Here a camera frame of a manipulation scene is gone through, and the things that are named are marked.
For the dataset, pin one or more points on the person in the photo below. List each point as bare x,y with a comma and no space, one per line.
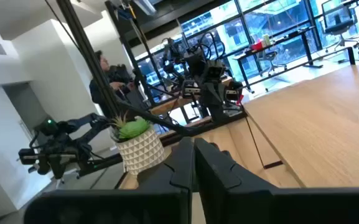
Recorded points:
99,90

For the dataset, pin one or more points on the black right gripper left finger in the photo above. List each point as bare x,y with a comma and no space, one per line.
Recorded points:
166,205

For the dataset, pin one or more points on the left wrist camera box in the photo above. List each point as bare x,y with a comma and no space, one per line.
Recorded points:
216,71

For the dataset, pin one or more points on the black-legged office desk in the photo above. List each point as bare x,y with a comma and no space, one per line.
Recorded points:
305,49

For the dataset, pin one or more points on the red item on desk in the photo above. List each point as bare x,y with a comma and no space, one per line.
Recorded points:
257,46

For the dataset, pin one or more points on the green plant in white pot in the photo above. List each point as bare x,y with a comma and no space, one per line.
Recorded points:
140,151

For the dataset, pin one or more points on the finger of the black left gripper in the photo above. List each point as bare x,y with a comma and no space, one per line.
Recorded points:
220,93
210,93

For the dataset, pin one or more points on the background black robot arm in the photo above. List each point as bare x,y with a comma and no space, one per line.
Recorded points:
173,62
58,146

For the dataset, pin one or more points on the pale green bottle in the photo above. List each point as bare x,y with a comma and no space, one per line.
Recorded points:
266,40

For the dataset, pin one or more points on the grey office chair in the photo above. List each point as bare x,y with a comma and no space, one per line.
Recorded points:
267,56

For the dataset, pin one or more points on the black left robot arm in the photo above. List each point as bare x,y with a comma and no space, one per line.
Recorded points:
198,62

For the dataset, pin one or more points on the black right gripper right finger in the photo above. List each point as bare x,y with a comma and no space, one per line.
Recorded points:
244,205

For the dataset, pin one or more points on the black-framed glass window wall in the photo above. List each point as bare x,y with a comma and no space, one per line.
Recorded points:
275,15

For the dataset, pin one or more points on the black office chair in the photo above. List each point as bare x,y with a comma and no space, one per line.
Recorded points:
338,21

